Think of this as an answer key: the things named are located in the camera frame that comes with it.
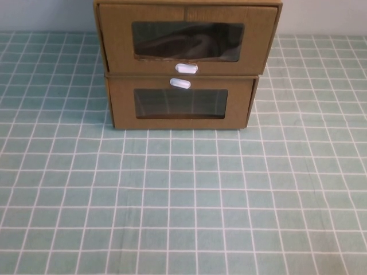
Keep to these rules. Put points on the cardboard drawer with taped window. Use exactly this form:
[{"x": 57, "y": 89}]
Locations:
[{"x": 114, "y": 43}]

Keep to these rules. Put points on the cardboard box shell with dents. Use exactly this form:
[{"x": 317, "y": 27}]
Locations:
[{"x": 200, "y": 2}]

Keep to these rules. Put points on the green checked tablecloth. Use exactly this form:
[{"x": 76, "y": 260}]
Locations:
[{"x": 183, "y": 200}]

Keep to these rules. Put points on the cardboard drawer with clean window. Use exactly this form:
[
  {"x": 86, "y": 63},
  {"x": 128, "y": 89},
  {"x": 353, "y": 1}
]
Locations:
[{"x": 123, "y": 106}]

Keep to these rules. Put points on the lower cardboard drawer with window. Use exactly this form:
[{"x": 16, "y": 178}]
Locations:
[{"x": 256, "y": 100}]

